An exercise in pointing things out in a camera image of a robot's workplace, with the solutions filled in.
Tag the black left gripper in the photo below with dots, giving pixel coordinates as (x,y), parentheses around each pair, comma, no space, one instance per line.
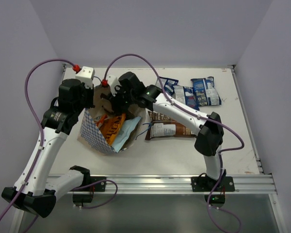
(88,97)

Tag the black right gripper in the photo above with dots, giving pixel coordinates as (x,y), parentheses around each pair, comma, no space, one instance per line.
(114,100)

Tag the blue white snack packet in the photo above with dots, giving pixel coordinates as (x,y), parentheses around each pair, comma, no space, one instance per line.
(169,84)

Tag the checkered blue paper bag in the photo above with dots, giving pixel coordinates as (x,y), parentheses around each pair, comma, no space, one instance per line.
(90,134)

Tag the orange snack packet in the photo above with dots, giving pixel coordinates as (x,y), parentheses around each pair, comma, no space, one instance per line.
(111,127)

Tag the dark brown kettle chips bag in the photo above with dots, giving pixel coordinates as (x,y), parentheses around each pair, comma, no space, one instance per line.
(162,126)

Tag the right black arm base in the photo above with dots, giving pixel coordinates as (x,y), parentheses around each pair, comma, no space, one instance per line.
(203,183)

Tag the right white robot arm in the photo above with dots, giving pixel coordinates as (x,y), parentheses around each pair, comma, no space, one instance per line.
(207,128)

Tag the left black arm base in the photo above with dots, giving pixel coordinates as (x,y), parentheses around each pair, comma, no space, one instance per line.
(85,193)

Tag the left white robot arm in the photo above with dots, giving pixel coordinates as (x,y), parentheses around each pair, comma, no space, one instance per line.
(31,192)

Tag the light blue snack packet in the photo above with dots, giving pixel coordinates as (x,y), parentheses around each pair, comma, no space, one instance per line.
(127,128)

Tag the small orange white packet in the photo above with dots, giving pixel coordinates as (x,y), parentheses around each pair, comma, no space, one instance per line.
(100,119)

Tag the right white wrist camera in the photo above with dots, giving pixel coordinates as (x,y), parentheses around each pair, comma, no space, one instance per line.
(112,82)

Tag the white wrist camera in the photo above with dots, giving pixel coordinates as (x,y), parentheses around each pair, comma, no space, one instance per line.
(86,75)
(112,82)

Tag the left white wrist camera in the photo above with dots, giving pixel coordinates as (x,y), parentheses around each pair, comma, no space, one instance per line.
(86,75)

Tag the aluminium front rail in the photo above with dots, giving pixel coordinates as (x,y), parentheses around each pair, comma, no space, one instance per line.
(184,184)

